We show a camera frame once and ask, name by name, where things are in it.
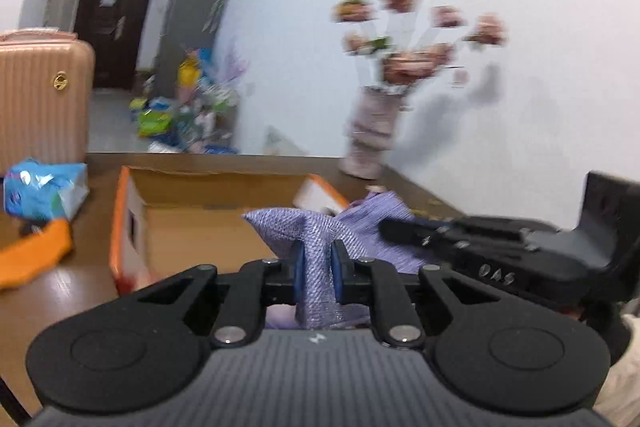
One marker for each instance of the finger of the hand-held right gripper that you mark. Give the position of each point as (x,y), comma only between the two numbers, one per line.
(425,232)

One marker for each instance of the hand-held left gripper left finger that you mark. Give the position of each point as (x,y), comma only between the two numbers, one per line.
(298,269)

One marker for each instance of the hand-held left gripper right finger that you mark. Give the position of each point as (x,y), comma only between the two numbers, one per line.
(339,272)

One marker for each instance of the lilac woven cloth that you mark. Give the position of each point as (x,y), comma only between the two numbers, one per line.
(315,237)

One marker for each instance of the orange cardboard box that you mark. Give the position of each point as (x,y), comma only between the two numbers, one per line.
(200,227)

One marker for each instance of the grey ribbed vase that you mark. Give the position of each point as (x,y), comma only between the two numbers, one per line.
(372,132)

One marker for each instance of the person's beige clothing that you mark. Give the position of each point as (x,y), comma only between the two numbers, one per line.
(622,382)

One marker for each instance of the pink artificial flower bouquet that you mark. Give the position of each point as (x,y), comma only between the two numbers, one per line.
(415,57)

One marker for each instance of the pile of colourful clutter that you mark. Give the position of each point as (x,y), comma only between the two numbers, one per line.
(190,117)

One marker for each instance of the purple artificial flowers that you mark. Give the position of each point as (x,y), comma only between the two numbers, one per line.
(235,64)

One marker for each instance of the blue tissue pack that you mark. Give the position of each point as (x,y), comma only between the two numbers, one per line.
(42,189)

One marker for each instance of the grey cabinet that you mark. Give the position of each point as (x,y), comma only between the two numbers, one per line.
(182,27)

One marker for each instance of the dark brown door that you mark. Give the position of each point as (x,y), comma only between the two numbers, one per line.
(125,52)

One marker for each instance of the pink ribbed suitcase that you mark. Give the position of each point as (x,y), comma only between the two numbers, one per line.
(35,107)

